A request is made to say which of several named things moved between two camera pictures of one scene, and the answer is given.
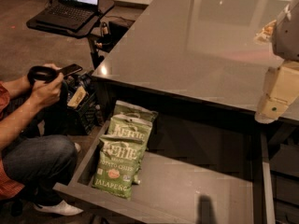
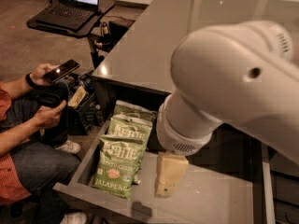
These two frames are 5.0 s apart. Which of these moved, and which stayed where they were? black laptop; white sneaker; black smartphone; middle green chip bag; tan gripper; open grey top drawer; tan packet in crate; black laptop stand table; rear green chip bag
Moved: tan gripper; white sneaker; black smartphone
Stayed: black laptop stand table; open grey top drawer; black laptop; rear green chip bag; tan packet in crate; middle green chip bag
